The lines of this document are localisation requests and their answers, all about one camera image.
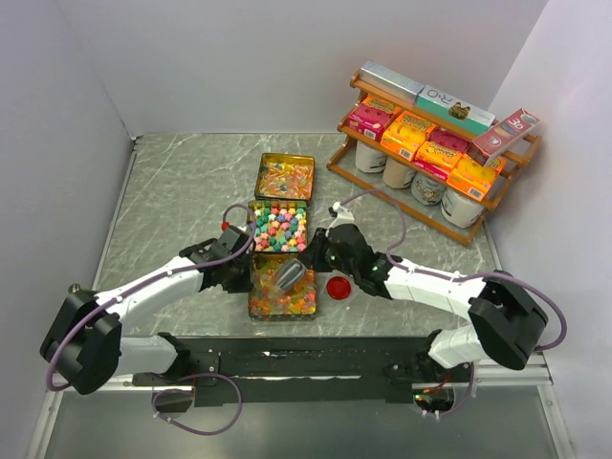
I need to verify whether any silver metal scoop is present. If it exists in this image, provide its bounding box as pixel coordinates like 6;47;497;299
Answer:
273;258;307;292

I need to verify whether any gold tin of star candies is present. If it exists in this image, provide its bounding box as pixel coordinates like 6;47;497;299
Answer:
249;200;308;253

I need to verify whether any gold tin of gummy candies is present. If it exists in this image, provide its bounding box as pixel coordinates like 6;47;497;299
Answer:
248;253;317;321

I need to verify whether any gold tin of stick candies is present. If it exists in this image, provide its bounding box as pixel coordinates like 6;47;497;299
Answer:
254;153;316;202

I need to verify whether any clear glass jar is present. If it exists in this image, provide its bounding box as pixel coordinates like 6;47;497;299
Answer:
341;196;364;225

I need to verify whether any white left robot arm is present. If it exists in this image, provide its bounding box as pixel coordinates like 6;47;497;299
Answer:
40;224;253;395

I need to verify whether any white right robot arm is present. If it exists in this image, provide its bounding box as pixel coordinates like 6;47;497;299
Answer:
297;216;548;382

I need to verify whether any red jar lid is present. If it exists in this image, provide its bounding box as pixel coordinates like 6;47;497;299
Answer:
326;276;352;300

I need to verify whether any beige cup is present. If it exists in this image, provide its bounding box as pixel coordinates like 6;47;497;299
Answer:
382;158;417;189

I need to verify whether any monkey print cup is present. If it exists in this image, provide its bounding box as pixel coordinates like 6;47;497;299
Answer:
410;173;447;206

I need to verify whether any white printed cup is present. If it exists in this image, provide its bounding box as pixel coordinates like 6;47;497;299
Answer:
441;188;485;229

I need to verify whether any wooden two-tier shelf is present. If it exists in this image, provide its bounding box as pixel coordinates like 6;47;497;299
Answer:
326;68;543;247

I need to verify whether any pink orange sponge box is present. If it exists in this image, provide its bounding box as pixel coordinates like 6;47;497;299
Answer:
412;128;470;181

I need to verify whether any orange yellow sponge box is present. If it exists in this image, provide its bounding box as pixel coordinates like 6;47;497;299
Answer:
447;154;506;202

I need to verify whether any green champagne bottle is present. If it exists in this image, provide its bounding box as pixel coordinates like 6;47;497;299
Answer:
68;283;89;294

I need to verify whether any red long box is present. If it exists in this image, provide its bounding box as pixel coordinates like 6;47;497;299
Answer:
468;109;540;166

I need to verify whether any teal cat box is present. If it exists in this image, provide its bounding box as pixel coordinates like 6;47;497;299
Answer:
416;85;495;136

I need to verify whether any silver long box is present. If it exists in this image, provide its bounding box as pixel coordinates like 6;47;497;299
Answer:
359;60;425;103

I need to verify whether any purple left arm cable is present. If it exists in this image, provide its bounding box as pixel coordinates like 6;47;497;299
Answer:
45;203;258;392

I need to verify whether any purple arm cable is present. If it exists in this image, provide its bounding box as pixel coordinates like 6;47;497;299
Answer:
332;188;569;417
45;203;258;392

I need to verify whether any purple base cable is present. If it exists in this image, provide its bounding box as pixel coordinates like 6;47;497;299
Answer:
151;373;244;435

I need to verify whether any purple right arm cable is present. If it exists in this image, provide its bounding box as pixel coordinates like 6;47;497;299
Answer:
332;188;569;417

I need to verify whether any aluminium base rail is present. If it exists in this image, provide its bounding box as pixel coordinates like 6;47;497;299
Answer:
45;362;554;394

